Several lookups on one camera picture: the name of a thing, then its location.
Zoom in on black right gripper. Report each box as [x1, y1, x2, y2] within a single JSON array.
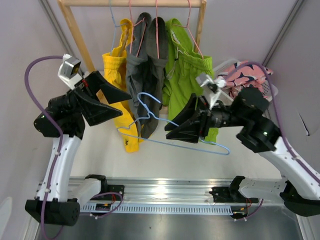
[[164, 93, 248, 144]]

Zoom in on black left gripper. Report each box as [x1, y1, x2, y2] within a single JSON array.
[[48, 70, 132, 125]]

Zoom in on light blue wire hanger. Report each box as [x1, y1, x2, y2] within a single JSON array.
[[109, 0, 132, 57], [116, 92, 231, 156]]

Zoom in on pink shark print shorts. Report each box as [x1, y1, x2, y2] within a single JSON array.
[[216, 60, 274, 101]]

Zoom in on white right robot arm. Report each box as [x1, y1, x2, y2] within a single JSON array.
[[164, 87, 320, 217]]

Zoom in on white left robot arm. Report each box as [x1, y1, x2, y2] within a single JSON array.
[[25, 71, 131, 226]]

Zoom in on yellow shorts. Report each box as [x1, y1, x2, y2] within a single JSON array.
[[102, 18, 140, 153]]

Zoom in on lime green shorts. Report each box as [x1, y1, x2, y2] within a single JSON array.
[[161, 17, 220, 145]]

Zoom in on grey shorts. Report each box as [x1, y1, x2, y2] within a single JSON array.
[[125, 11, 169, 140]]

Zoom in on white plastic basket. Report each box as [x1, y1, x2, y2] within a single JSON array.
[[212, 58, 279, 106]]

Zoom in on wooden clothes rack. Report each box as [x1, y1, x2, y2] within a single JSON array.
[[56, 0, 208, 115]]

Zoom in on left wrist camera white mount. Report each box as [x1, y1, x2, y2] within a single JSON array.
[[57, 53, 83, 90]]

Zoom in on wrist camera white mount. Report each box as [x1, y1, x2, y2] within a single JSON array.
[[196, 73, 227, 110], [57, 53, 83, 90]]

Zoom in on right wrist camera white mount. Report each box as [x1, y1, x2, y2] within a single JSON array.
[[196, 73, 227, 110]]

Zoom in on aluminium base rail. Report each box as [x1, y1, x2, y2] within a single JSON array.
[[32, 176, 307, 207]]

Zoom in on pink wire hanger left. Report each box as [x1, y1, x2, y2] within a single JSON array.
[[129, 12, 147, 57]]

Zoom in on pink wire hanger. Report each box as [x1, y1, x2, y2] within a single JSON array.
[[175, 0, 207, 59], [155, 0, 160, 59], [129, 12, 147, 57]]

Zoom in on slotted cable duct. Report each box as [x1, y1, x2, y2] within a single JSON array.
[[80, 203, 233, 216]]

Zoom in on pink wire hanger right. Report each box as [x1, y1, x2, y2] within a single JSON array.
[[175, 0, 207, 59]]

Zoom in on pink wire hanger middle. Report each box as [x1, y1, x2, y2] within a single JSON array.
[[155, 0, 160, 59]]

